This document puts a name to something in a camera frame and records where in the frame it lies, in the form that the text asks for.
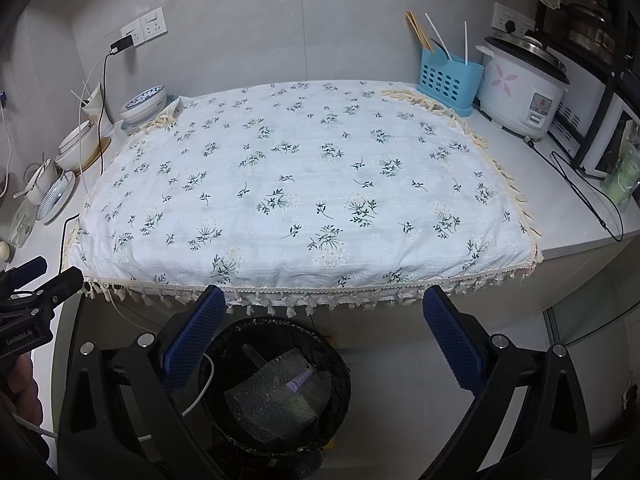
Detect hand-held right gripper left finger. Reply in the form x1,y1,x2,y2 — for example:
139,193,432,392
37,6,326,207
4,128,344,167
59,285,228,480

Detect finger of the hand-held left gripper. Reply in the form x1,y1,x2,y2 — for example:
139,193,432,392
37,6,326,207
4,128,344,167
0,256,48,288
10,266,85,311

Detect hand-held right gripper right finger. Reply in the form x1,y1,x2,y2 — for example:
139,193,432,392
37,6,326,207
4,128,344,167
422,285,591,480

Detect clear plastic tube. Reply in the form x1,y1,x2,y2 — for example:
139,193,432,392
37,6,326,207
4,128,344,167
242,342,271,372

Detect clear plastic bag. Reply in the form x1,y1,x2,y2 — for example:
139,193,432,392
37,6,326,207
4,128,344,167
223,350,333,443

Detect black trash bin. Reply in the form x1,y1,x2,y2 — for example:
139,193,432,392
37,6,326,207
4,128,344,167
197,316,352,461

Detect person's left hand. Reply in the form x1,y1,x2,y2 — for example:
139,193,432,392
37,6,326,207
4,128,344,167
0,355,45,426

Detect clear glass container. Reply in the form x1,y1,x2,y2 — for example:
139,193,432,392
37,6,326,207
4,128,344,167
10,205,38,248

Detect blue striped plate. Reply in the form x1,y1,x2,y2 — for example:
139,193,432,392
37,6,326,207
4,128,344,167
37,170,77,225

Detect white mug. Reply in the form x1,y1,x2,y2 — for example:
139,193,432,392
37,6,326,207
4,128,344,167
22,158,61,206

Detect large white bowl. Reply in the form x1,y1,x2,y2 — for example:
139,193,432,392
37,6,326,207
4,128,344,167
55,132,101,171

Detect small white bowl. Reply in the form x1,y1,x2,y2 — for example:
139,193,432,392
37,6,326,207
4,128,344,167
57,121,98,153

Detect wooden trivet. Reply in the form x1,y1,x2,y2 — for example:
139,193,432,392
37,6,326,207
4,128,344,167
75,136,112,176

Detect blue patterned bowls on plate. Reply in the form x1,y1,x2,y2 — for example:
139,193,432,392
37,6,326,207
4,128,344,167
117,95,178,133

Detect white cup holder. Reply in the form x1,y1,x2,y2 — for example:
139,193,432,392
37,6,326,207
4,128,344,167
80,82,108,123

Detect white floral tablecloth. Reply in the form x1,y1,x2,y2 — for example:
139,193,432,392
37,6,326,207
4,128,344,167
65,80,543,318

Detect white bowl blue rim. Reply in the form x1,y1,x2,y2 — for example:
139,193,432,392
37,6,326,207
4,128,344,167
120,100,168,123

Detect blue patterned bowl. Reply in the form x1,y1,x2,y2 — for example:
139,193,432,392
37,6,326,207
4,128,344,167
125,85,167,111

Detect light green packet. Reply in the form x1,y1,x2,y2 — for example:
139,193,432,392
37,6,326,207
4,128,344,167
602,125,640,206

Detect blue plastic utensil basket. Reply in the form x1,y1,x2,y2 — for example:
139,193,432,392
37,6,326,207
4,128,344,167
417,49,485,118

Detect white rice cooker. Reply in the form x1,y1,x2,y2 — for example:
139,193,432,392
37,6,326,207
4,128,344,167
475,34,571,141

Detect wooden chopstick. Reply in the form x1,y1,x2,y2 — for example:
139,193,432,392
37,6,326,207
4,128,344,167
406,11,431,53
410,10,434,53

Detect steel pot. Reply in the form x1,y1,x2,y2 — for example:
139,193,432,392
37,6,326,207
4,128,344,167
565,2,618,66

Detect black metal rack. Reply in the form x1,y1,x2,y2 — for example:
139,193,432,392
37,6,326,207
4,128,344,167
537,0,640,171

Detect white cable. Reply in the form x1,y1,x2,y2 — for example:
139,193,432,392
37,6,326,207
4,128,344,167
77,72,98,173
181,354,217,417

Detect black rice cooker cable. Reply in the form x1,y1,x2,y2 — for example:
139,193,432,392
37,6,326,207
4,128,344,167
524,136,625,243

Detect white wall socket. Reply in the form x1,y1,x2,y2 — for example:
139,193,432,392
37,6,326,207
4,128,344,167
140,6,168,41
121,20,146,46

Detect wall socket with plug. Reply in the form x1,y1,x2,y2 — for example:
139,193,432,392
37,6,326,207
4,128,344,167
492,2,536,36

